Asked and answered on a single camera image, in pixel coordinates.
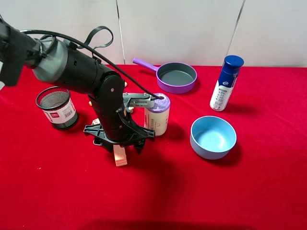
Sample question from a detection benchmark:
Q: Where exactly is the black textured right gripper finger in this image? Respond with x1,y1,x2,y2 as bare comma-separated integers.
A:
102,142,113,152

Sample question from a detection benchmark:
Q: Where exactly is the black textured left gripper finger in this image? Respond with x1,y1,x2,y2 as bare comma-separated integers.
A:
134,139,146,155

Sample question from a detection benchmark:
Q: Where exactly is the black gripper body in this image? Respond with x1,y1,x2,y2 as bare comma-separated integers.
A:
83,110,155,147

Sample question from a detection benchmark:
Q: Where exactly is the pink eraser block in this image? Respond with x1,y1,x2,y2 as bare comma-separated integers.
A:
113,145,127,167

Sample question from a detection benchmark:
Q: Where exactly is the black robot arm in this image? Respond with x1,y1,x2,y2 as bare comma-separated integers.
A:
0,21,157,151

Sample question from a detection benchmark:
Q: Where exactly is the green red candy box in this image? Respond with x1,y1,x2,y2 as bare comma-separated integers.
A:
92,118,100,125

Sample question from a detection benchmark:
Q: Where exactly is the purple garbage bag roll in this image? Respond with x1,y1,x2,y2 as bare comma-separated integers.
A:
144,93,170,136

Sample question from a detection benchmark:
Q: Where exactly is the black mesh pen holder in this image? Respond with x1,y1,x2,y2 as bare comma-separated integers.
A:
35,86,79,130

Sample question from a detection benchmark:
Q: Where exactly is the red velvet tablecloth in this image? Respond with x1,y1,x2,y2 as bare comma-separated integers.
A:
0,66,307,230

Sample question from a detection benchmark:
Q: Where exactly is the light blue bowl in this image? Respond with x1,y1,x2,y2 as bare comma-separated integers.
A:
190,116,237,160

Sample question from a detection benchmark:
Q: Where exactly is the purple frying pan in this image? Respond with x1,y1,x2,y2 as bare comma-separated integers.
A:
133,58,197,94

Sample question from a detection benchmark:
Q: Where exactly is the blue white plastic bottle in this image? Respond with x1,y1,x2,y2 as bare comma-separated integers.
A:
210,55,244,111

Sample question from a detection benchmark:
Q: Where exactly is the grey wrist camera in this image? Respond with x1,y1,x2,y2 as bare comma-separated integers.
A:
123,92,155,109

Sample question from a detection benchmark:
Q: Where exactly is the black cable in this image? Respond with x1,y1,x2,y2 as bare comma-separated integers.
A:
19,25,165,101

